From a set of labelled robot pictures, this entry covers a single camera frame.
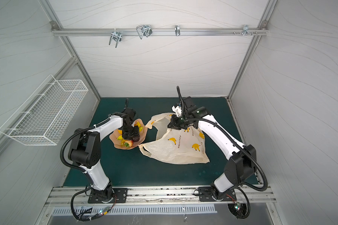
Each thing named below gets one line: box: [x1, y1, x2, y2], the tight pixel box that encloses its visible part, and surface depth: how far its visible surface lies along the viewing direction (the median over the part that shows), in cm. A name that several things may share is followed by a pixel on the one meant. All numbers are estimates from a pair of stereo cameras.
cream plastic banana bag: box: [138, 112, 210, 165], surface depth 78 cm
